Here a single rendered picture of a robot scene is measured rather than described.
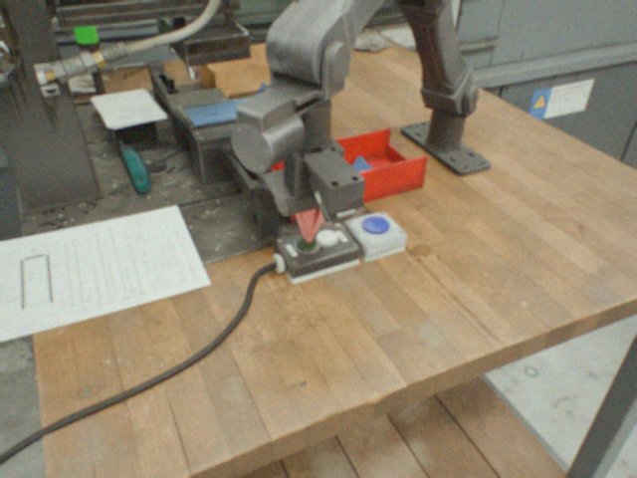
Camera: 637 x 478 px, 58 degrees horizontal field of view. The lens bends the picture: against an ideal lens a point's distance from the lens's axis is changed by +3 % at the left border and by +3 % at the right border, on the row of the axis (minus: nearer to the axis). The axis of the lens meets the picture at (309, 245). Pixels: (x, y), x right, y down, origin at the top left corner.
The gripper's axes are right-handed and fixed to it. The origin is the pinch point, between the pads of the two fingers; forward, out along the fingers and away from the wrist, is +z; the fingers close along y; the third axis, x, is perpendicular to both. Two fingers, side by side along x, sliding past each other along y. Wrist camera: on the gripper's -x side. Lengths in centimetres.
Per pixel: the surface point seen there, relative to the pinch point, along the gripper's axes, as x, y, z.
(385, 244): -3.6, 10.6, 2.7
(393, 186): 9.8, 20.3, 3.3
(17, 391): 80, -60, 95
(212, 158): 25.9, -5.5, 0.1
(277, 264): -0.7, -4.9, 3.0
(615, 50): 84, 160, 26
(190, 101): 41.9, -4.2, -3.2
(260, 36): 90, 28, 4
